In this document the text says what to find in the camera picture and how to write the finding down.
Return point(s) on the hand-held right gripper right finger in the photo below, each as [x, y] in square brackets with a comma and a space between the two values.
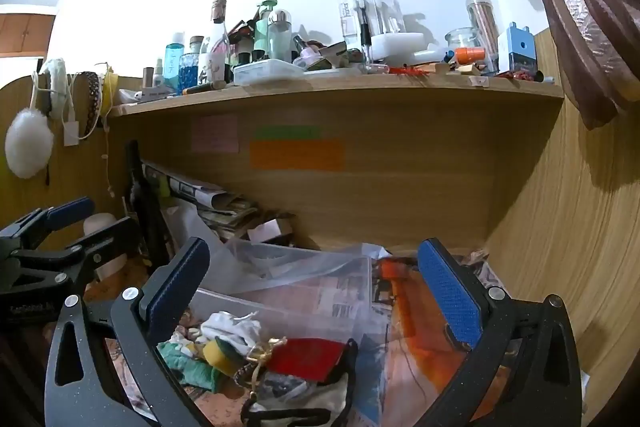
[450, 294]

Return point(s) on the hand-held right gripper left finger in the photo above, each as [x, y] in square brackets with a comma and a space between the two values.
[177, 284]

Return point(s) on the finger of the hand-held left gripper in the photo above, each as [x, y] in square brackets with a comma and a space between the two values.
[107, 234]
[70, 211]

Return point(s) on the clear plastic storage bin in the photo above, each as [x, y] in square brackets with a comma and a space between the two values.
[300, 302]

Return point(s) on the white cylindrical cup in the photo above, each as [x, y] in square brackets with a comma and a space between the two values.
[102, 223]

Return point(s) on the white crumpled cloth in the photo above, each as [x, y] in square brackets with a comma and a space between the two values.
[232, 329]

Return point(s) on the white fluffy pompom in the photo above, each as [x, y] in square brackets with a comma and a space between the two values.
[29, 144]

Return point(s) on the orange plastic bag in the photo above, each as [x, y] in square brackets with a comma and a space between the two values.
[425, 372]

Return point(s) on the stack of rolled newspapers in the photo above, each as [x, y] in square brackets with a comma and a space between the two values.
[220, 207]

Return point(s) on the green cloth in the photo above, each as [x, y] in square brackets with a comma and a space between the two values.
[195, 372]

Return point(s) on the clear plastic bag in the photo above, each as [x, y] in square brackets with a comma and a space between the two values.
[280, 264]

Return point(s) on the gold ribbon ornament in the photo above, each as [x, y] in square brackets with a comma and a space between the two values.
[265, 349]

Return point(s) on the dark studded headband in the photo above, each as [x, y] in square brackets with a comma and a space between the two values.
[92, 102]

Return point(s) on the white fluffy headband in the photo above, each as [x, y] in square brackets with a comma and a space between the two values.
[56, 79]

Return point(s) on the red fabric pouch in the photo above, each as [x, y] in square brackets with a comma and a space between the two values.
[305, 357]

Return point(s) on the pink sticky note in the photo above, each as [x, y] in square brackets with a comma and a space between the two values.
[215, 134]

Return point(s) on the small white spray bottle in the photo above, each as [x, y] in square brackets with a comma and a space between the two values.
[158, 74]

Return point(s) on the brown marker pen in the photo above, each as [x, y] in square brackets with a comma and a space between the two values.
[205, 88]

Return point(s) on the orange sticky note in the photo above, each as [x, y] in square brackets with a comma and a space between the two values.
[297, 155]

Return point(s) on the light blue liquid bottle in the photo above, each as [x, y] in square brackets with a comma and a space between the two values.
[175, 67]

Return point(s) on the jar of blue beads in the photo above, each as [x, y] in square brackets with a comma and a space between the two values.
[189, 74]

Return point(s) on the green sticky note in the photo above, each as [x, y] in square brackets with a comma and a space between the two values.
[287, 132]

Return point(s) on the clear glass bottle brown cap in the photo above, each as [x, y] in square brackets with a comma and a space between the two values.
[218, 42]

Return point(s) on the wooden shelf board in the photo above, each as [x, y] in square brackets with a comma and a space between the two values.
[350, 96]

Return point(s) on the white lidded plastic box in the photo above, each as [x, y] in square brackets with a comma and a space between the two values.
[267, 72]

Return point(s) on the orange capped bottle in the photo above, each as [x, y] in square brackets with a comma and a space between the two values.
[470, 55]

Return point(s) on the blue white box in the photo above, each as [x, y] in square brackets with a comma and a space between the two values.
[517, 52]

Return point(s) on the white foam block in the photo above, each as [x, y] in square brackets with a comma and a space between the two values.
[400, 44]

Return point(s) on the short glass jar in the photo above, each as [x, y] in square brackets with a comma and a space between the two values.
[462, 39]

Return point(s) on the green pump bottle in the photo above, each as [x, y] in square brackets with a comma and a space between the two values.
[263, 32]

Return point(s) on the clear bottle silver cap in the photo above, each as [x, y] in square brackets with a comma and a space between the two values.
[280, 37]

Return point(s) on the small purple bottle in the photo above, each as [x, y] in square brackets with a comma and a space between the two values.
[306, 54]

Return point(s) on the tall clear jar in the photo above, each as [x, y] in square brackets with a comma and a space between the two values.
[484, 27]

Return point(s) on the clear blister package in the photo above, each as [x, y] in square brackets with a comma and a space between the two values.
[375, 14]

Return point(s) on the brown patterned curtain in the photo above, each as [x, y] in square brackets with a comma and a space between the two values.
[590, 22]

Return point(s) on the wooden wall cabinet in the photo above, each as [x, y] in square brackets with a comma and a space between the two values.
[25, 32]

